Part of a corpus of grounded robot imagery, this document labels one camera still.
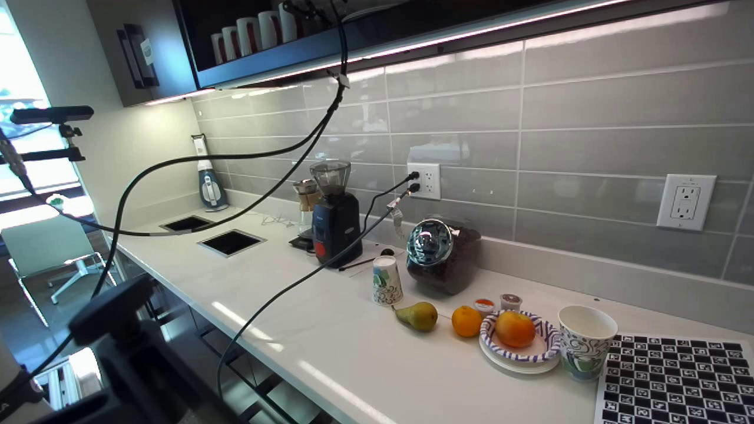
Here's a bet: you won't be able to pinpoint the striped patterned plate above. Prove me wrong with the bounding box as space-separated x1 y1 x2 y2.
477 309 563 367

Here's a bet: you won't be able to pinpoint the orange fruit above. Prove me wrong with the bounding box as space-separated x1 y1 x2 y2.
450 303 486 342
492 309 540 350

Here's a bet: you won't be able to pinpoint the green pear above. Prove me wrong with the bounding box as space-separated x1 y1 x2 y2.
393 298 441 335

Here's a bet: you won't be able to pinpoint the black mount block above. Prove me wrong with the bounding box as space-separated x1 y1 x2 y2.
66 271 160 349

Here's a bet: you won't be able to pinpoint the under-shelf light strip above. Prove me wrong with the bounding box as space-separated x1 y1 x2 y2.
144 0 733 109

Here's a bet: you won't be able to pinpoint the black power cable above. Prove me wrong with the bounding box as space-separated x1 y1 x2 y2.
215 183 422 410
360 171 422 234

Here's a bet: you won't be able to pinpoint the thick black cable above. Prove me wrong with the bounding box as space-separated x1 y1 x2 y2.
44 77 348 237
25 0 351 380

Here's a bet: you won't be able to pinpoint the patterned tall cup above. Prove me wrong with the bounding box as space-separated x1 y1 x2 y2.
370 248 404 305

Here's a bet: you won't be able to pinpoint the black camera on stand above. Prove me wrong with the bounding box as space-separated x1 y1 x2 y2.
0 104 96 198

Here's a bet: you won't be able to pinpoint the black cabinet handle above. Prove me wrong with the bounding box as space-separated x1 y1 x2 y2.
116 20 160 90

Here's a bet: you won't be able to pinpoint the small glass grinder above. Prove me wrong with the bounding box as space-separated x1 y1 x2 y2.
292 174 323 237

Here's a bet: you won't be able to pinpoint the grey chair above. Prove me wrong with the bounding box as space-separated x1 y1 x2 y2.
0 210 120 327

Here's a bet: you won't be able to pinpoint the grey handheld appliance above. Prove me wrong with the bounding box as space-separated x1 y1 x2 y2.
190 131 231 212

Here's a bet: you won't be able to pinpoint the patterned bowl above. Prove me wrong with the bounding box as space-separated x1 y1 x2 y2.
554 303 619 380

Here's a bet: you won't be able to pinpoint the black coffee grinder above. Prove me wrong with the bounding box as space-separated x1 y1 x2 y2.
305 158 365 271

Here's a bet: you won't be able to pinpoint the small white plate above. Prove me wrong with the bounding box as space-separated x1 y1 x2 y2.
476 336 563 376

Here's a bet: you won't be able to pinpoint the white wall outlet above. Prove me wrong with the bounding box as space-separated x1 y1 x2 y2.
654 171 719 234
404 161 443 199

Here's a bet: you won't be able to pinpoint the dark wall shelf unit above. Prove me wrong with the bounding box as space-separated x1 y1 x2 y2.
85 0 754 109

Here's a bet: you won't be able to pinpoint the black white checkered mat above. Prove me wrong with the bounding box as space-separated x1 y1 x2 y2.
593 333 754 424

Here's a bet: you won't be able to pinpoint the white mug red handle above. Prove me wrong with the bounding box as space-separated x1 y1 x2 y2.
235 17 261 58
275 0 302 45
206 30 228 66
254 10 283 51
219 24 243 64

